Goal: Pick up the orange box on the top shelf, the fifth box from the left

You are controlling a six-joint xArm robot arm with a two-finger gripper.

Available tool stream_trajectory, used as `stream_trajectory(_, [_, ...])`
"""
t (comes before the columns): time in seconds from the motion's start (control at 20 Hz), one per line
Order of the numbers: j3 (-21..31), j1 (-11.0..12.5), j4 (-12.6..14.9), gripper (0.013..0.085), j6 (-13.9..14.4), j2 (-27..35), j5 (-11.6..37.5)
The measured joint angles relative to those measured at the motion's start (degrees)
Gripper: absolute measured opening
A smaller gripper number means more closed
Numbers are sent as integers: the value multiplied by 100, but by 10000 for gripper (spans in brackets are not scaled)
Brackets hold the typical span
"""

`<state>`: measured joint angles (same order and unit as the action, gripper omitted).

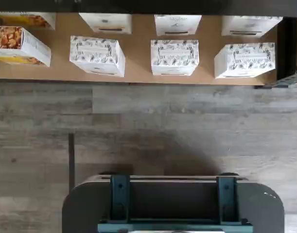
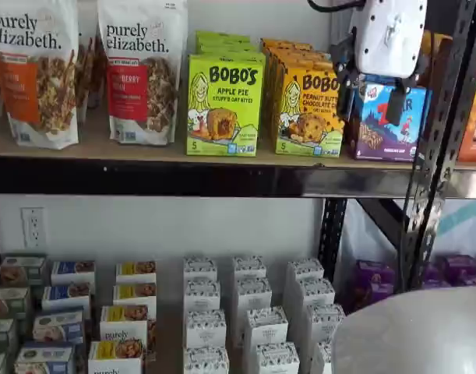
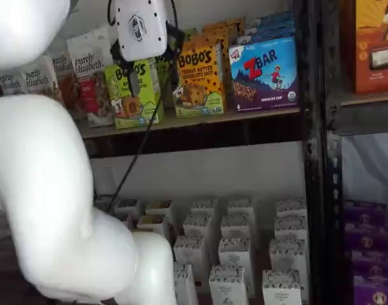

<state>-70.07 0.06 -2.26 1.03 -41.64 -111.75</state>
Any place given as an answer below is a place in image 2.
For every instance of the white perforated gripper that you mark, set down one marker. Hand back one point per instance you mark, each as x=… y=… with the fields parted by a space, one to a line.
x=389 y=39

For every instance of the orange Bobo's oat bites box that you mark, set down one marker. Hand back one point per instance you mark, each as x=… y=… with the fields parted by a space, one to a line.
x=284 y=43
x=307 y=117
x=292 y=64
x=292 y=53

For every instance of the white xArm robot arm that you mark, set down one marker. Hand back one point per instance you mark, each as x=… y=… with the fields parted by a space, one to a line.
x=409 y=335

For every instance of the purple blue Zbar box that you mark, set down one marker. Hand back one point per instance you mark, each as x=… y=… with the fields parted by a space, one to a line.
x=374 y=80
x=378 y=136

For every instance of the yellow brown snack box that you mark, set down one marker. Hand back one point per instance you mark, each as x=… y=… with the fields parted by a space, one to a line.
x=436 y=58

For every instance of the green Bobo's apple pie box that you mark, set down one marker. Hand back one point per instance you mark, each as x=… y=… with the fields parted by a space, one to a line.
x=230 y=50
x=222 y=105
x=222 y=36
x=226 y=43

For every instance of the purple snack box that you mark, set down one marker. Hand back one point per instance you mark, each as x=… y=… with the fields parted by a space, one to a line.
x=459 y=270
x=374 y=282

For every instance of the black steel shelf beam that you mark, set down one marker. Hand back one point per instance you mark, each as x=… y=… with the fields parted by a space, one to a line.
x=144 y=177

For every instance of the wooden shelf board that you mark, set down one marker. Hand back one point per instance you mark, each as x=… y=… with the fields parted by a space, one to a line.
x=93 y=150
x=167 y=343

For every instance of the yellow label granola box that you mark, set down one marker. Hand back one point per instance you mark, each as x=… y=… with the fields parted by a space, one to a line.
x=136 y=270
x=134 y=294
x=115 y=356
x=124 y=323

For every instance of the blue label granola box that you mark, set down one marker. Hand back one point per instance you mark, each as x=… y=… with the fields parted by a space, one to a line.
x=66 y=296
x=44 y=358
x=74 y=272
x=58 y=325

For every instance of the orange carton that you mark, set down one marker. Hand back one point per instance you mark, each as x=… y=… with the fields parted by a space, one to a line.
x=473 y=124

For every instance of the black diagonal rack brace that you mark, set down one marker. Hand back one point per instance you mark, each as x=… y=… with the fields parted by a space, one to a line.
x=381 y=222

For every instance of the white teal plastic sheet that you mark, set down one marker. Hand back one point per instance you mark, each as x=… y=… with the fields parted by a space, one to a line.
x=459 y=222

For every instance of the white patterned carton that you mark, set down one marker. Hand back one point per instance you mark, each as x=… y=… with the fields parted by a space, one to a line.
x=205 y=360
x=322 y=358
x=276 y=358
x=200 y=269
x=205 y=329
x=304 y=269
x=325 y=323
x=202 y=296
x=249 y=268
x=253 y=296
x=315 y=294
x=265 y=327

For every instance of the granola bag red label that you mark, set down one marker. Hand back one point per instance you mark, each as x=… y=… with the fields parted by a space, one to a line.
x=144 y=39

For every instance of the granola bag orange label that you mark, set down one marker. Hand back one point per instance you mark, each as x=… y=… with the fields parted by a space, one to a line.
x=35 y=78

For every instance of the perforated steel upright post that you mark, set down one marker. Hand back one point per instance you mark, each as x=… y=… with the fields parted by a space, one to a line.
x=334 y=233
x=428 y=195

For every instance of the white wall outlet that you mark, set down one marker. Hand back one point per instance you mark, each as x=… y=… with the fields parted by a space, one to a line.
x=34 y=228

